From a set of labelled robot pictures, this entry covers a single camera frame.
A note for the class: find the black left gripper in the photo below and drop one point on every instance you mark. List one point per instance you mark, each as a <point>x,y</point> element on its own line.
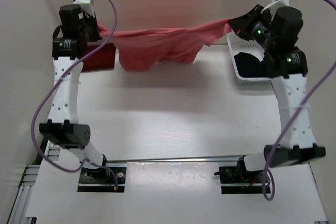
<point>92,20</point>

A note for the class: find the white plastic basket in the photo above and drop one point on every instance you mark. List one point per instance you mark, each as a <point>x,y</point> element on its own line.
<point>237,45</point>

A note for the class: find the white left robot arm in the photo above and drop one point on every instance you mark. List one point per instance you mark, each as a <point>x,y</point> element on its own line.
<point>70,44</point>

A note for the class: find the dark red t-shirt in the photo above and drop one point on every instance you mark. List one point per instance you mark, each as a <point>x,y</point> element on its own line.
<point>104,59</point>

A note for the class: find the pink t-shirt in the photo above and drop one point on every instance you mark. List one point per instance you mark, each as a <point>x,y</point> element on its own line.
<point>139,50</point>

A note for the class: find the black t-shirt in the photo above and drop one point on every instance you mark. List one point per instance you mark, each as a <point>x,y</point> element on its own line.
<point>249,66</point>

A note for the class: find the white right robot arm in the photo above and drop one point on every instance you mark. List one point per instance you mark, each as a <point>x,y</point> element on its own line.
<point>287,70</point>

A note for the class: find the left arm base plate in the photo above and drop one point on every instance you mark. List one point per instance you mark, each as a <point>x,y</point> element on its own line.
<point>101,181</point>

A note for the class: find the aluminium table edge rail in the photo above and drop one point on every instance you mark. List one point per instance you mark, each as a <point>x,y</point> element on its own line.
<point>198,159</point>

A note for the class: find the aluminium side frame rail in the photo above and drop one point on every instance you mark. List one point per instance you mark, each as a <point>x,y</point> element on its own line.
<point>25,190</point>

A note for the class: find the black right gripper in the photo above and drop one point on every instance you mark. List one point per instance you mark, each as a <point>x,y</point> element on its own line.
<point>241,24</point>

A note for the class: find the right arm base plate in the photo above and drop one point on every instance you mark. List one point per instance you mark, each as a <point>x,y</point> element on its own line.
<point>234,183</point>

